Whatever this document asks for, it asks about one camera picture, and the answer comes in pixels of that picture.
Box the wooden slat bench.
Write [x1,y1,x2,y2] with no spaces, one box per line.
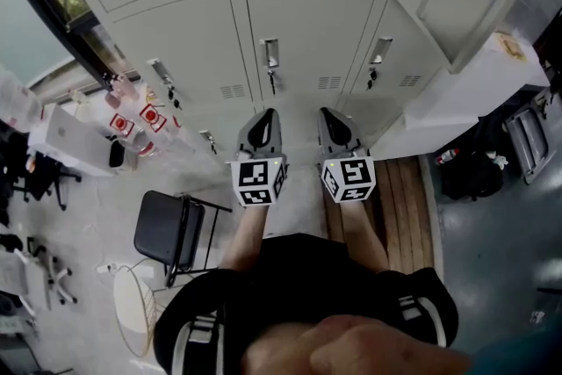
[323,156,436,274]

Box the teal headset edge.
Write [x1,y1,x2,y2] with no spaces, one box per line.
[467,322,562,375]

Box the person's right forearm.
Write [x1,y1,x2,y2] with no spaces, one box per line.
[337,199,390,276]

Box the grey folded hand cart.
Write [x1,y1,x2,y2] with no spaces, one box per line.
[503,105,551,185]

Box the clear dispenser water bottle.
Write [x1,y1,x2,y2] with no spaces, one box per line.
[0,65,45,131]

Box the person's black striped shirt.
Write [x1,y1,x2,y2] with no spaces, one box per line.
[153,232,460,375]

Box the black folding chair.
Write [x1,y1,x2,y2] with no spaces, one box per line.
[133,190,234,289]

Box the person's face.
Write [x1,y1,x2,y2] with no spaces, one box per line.
[240,314,478,375]

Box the grey office chair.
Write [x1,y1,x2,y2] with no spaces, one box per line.
[0,235,79,313]

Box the black backpack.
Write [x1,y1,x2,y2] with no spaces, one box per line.
[440,148,506,203]

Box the beige metal locker cabinet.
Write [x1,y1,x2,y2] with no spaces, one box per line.
[25,0,453,172]

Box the yellow printed packet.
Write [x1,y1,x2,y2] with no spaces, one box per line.
[497,33,530,63]

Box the red and white bottle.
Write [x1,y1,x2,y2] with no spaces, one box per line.
[434,148,461,167]

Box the clear bottle red label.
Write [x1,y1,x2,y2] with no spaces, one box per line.
[130,129,161,160]

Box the pink pump bottle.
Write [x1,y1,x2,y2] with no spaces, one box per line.
[113,72,140,103]
[103,74,122,109]

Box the person's left forearm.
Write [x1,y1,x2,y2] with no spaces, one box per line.
[217,204,270,274]

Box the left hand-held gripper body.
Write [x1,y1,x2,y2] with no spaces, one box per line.
[226,112,289,208]

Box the round white wire-frame table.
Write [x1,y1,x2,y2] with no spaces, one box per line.
[112,265,170,359]

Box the black office chair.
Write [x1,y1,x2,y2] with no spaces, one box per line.
[0,131,83,212]

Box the white box cabinet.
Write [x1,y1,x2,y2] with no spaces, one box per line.
[372,32,552,162]

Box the black window frame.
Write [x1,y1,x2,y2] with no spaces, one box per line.
[0,0,116,80]

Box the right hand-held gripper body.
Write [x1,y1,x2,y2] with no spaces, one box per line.
[318,111,377,205]

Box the white water dispenser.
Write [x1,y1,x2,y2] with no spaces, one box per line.
[28,103,120,178]

